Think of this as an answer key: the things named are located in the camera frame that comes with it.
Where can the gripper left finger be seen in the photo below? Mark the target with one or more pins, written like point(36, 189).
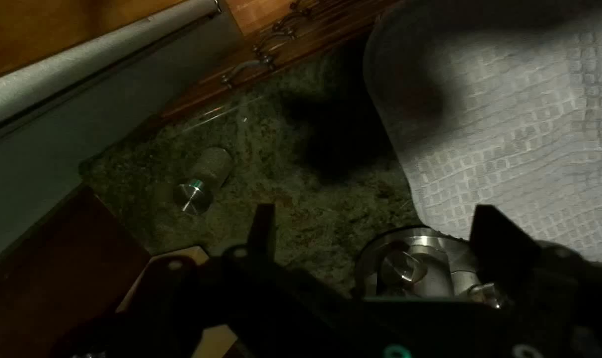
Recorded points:
point(260, 231)

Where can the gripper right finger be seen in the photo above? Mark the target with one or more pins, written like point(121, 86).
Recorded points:
point(505, 245)

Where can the silver rotating spice stand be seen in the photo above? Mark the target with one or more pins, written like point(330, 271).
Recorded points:
point(419, 259)

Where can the spice jar with silver cap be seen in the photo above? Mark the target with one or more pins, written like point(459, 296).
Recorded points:
point(203, 179)

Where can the wooden knife block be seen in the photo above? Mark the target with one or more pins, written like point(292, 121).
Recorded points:
point(173, 265)

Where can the grey waffle cloth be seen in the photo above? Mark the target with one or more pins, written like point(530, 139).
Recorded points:
point(511, 131)

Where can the dark wooden cabinet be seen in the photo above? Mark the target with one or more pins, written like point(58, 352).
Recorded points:
point(260, 20)

